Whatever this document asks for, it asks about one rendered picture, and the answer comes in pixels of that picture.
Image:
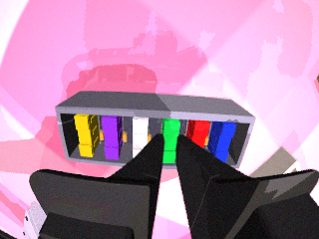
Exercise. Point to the green fuse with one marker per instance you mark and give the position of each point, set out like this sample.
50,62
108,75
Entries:
170,130

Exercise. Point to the red fuse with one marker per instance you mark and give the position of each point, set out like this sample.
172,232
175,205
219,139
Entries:
197,130

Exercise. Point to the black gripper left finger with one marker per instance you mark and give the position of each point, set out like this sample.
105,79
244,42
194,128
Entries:
126,198

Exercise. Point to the beige square tray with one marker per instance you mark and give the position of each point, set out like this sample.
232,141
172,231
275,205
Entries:
281,162

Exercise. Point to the white fuse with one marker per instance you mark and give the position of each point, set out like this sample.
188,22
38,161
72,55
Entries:
140,134

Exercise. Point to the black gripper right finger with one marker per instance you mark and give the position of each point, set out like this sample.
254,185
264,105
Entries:
219,199

